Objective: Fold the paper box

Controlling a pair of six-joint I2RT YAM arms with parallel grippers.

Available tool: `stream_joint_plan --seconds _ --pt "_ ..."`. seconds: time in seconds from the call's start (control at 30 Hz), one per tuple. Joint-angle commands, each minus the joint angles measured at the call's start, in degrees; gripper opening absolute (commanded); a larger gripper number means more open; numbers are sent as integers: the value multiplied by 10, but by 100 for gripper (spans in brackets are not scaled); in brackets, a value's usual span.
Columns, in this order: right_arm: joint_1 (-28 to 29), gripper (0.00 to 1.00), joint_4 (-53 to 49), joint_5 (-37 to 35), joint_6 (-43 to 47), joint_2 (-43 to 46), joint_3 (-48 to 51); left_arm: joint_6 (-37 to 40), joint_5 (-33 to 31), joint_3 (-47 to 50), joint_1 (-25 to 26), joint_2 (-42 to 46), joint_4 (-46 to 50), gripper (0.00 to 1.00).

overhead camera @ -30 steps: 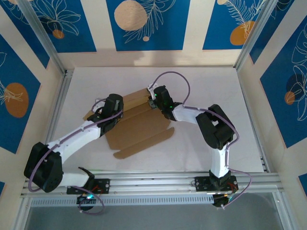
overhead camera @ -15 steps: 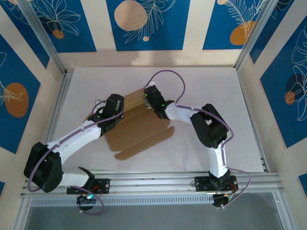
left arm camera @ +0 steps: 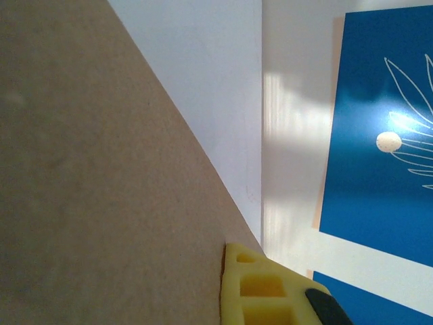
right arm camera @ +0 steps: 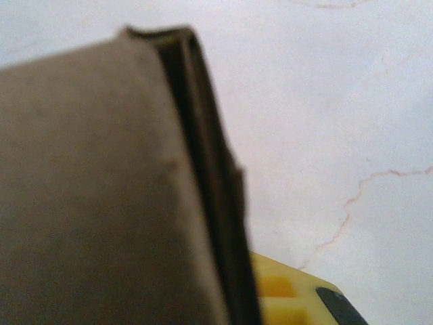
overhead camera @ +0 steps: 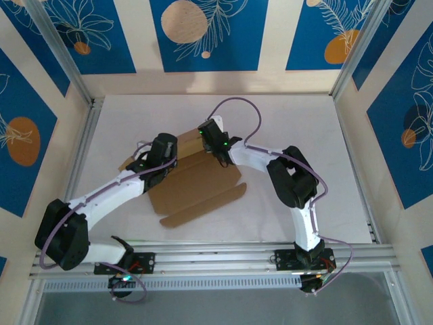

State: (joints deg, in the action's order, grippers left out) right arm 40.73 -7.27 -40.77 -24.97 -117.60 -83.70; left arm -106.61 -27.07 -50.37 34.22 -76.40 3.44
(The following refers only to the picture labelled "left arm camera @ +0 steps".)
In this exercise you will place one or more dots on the blue panel, cream circle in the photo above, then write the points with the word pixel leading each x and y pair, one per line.
pixel 365 203

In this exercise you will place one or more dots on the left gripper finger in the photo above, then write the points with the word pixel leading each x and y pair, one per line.
pixel 264 304

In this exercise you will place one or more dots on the blue panel, small orange dot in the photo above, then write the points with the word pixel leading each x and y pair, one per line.
pixel 389 304

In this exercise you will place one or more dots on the brown cardboard box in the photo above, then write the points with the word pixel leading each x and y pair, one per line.
pixel 84 169

